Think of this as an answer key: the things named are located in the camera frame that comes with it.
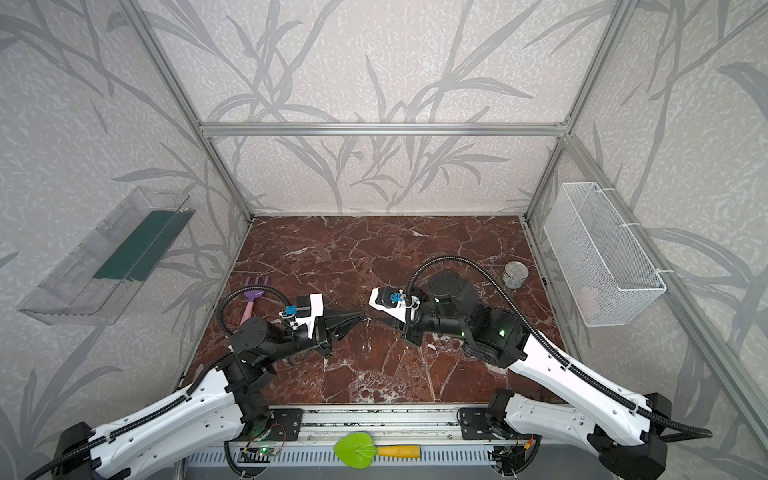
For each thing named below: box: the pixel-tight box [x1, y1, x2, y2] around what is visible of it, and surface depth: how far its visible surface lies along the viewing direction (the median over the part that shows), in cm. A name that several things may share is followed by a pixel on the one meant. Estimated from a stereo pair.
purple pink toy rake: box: [239, 275, 269, 326], surface depth 98 cm
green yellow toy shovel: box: [333, 432, 421, 469], surface depth 71 cm
